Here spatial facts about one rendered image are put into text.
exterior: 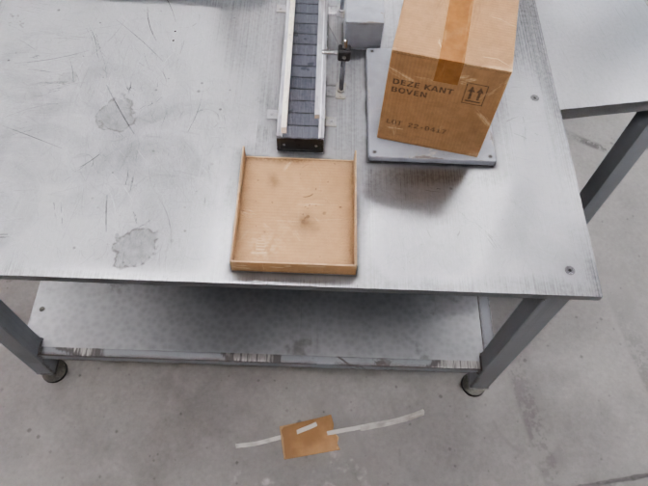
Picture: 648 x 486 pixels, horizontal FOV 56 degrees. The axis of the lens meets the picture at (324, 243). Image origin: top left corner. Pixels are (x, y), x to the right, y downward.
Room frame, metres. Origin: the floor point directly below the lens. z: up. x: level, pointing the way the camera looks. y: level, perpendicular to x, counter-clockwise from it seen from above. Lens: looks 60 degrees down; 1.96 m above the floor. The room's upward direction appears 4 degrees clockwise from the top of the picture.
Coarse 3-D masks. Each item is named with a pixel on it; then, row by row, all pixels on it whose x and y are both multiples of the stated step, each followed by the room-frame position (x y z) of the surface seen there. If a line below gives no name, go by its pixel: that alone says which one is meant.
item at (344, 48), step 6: (342, 42) 1.10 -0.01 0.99; (342, 48) 1.10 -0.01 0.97; (348, 48) 1.10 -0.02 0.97; (324, 54) 1.09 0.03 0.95; (330, 54) 1.09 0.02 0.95; (336, 54) 1.09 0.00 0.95; (342, 54) 1.08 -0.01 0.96; (348, 54) 1.08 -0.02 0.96; (342, 60) 1.08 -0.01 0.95; (348, 60) 1.09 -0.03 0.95; (342, 66) 1.09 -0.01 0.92; (342, 72) 1.09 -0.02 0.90; (342, 78) 1.09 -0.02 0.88; (342, 84) 1.09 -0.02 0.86
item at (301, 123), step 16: (304, 0) 1.37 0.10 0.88; (304, 16) 1.30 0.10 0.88; (304, 32) 1.25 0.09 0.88; (304, 48) 1.19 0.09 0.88; (304, 64) 1.13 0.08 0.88; (304, 80) 1.08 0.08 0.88; (304, 96) 1.02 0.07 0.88; (288, 112) 0.97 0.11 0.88; (304, 112) 0.97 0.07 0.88; (288, 128) 0.92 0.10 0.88; (304, 128) 0.92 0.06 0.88
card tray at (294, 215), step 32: (256, 160) 0.86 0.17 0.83; (288, 160) 0.87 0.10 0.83; (320, 160) 0.87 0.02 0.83; (352, 160) 0.88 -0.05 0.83; (256, 192) 0.77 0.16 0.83; (288, 192) 0.78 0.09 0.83; (320, 192) 0.78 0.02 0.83; (352, 192) 0.79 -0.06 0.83; (256, 224) 0.69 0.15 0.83; (288, 224) 0.69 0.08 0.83; (320, 224) 0.70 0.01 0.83; (352, 224) 0.70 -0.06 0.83; (256, 256) 0.60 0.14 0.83; (288, 256) 0.61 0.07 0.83; (320, 256) 0.62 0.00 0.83; (352, 256) 0.62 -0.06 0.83
